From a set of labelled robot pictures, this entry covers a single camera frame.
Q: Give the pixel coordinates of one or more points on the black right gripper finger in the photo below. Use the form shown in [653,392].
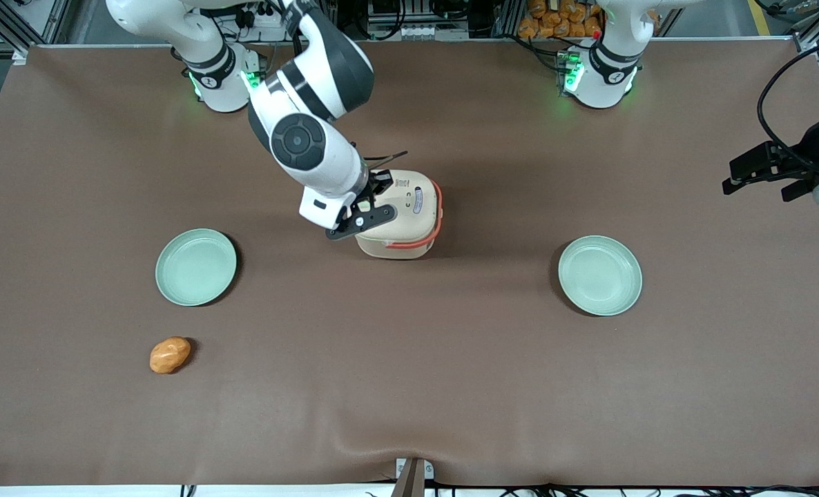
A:
[383,183]
[358,214]

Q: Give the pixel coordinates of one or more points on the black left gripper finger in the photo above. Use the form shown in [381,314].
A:
[800,183]
[762,160]

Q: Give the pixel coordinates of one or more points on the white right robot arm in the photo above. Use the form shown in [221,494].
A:
[326,166]

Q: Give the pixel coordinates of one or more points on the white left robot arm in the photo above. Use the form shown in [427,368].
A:
[599,86]

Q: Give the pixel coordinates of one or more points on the white connector block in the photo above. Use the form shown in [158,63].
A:
[430,32]

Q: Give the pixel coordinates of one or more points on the pale green plate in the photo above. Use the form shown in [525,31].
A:
[600,276]
[195,268]

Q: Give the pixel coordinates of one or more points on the brown table cover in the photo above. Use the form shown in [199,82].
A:
[409,379]

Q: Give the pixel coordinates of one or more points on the white power strip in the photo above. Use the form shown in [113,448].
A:
[268,19]

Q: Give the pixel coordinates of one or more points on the orange bread roll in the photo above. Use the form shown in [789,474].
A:
[170,355]

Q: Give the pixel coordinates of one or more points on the pile of orange bread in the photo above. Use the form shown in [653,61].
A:
[554,21]

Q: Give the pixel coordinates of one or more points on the grey metal clamp bracket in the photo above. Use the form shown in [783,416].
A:
[413,476]

